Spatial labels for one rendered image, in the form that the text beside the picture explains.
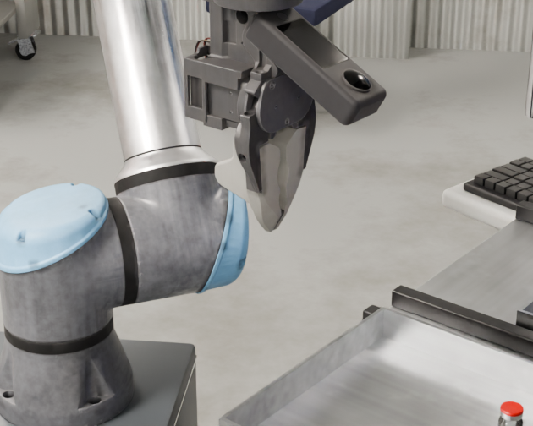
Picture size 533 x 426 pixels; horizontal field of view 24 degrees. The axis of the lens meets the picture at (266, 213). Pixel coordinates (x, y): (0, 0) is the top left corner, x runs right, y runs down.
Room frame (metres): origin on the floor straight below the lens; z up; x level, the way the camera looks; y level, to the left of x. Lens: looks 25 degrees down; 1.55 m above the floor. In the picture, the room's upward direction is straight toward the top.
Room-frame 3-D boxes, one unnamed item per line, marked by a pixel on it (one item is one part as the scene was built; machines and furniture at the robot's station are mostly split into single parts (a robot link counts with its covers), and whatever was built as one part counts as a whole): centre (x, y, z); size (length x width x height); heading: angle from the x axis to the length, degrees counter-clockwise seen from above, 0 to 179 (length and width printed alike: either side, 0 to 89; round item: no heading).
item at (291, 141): (0.97, 0.00, 1.13); 0.06 x 0.03 x 0.09; 52
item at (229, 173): (0.95, 0.02, 1.13); 0.06 x 0.03 x 0.09; 52
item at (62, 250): (1.15, 0.22, 0.96); 0.13 x 0.12 x 0.14; 112
